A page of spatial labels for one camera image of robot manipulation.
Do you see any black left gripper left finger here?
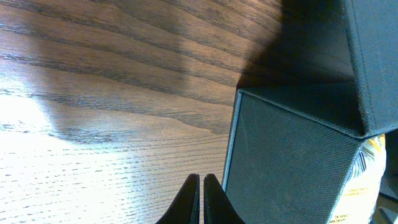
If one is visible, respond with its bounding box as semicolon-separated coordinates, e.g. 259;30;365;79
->
156;174;200;224

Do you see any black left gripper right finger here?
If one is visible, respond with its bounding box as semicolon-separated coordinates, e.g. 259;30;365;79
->
203;174;244;224

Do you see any dark green box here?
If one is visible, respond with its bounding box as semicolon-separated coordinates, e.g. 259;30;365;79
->
223;0;397;223

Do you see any yellow snack bag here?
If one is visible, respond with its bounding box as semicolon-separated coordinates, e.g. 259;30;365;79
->
329;134;386;224

